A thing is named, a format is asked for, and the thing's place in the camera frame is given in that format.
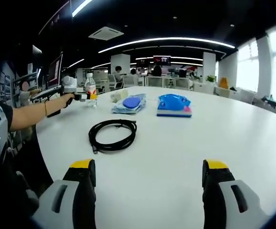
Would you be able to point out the hanging wall screen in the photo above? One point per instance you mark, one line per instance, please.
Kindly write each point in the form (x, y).
(162, 60)

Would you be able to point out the person's left hand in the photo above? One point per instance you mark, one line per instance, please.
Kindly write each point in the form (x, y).
(66, 100)

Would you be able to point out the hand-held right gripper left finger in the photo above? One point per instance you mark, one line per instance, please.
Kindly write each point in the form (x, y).
(75, 202)

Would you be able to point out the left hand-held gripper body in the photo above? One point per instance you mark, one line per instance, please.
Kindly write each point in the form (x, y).
(69, 83)

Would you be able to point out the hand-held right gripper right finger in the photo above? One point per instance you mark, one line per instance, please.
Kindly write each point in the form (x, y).
(218, 202)

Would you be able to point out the orange bag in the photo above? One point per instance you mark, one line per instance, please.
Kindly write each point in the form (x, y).
(223, 83)

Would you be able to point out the ceiling air conditioner vent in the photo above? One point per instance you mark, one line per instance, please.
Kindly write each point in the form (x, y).
(106, 33)

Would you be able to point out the white table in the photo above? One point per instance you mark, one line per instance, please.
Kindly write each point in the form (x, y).
(176, 148)

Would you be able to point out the blue wipes pack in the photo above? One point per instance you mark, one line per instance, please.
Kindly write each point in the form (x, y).
(130, 103)

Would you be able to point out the person's black and white top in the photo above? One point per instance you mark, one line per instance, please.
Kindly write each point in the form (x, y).
(5, 112)

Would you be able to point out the pale paper cup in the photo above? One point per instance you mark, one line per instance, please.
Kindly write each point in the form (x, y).
(118, 96)

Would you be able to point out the clear water bottle red label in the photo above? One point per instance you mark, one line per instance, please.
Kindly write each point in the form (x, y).
(90, 83)

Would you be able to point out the narrow bright window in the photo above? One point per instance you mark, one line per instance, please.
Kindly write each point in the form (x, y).
(247, 69)

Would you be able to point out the dark bag on bench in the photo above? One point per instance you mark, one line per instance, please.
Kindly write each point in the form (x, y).
(269, 101)

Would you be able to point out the long curved ceiling light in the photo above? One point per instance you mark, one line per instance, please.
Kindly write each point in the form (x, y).
(80, 8)

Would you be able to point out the thin curved ceiling light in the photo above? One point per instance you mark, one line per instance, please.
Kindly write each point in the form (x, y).
(166, 39)

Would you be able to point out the blue tissue pack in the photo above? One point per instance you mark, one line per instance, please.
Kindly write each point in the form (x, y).
(173, 105)

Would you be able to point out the green potted plant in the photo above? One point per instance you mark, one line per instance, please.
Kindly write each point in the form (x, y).
(210, 78)

